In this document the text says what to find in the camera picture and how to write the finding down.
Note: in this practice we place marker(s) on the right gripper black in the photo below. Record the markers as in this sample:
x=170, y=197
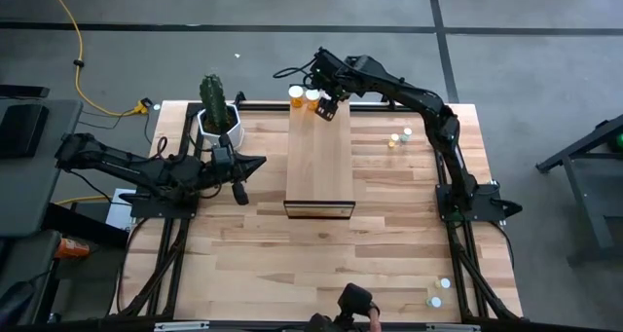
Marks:
x=331, y=76

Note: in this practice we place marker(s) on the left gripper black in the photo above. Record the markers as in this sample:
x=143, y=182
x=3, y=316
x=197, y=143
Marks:
x=241, y=191

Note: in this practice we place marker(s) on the yellow medicine bottle white cap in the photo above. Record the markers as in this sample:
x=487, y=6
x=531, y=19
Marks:
x=394, y=138
x=444, y=283

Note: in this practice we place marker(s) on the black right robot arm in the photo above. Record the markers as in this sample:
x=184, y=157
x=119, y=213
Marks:
x=438, y=122

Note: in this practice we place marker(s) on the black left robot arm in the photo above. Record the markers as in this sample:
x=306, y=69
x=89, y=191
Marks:
x=121, y=164

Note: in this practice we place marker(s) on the raised wooden shelf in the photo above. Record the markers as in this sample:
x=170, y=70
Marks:
x=318, y=166

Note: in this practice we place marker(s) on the tall green cactus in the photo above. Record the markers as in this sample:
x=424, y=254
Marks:
x=213, y=100

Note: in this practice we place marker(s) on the white flat box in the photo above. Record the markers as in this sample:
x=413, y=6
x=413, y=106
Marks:
x=117, y=215

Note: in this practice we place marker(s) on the orange hand tool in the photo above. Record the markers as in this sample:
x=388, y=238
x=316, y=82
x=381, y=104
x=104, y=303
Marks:
x=73, y=248

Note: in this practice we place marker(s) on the black tablet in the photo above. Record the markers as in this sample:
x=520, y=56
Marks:
x=22, y=130

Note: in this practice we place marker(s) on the black flat bar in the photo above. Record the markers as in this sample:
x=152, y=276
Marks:
x=24, y=91

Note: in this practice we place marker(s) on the black metal cart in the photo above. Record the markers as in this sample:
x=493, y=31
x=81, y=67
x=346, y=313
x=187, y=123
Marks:
x=589, y=195

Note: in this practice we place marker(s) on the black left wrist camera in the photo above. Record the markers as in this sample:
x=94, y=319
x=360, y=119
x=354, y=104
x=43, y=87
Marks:
x=222, y=157

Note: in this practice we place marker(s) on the black aluminium rig frame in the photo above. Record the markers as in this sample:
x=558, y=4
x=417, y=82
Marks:
x=263, y=107

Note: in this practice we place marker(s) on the silver metal bracket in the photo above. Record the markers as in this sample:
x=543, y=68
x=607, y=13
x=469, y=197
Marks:
x=452, y=327
x=180, y=326

